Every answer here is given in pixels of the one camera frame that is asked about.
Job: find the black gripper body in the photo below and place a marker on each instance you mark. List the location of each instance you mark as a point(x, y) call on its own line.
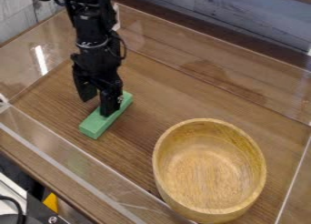
point(99, 64)

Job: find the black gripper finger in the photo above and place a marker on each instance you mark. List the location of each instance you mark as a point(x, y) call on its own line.
point(87, 91)
point(111, 99)

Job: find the green rectangular block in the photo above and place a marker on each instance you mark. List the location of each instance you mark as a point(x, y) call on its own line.
point(95, 124)

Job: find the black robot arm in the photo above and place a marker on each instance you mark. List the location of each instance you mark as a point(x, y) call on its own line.
point(94, 19)

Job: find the brown wooden bowl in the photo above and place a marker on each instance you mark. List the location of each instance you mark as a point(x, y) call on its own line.
point(210, 170)

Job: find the black and yellow device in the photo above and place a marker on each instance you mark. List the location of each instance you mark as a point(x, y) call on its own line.
point(22, 198)

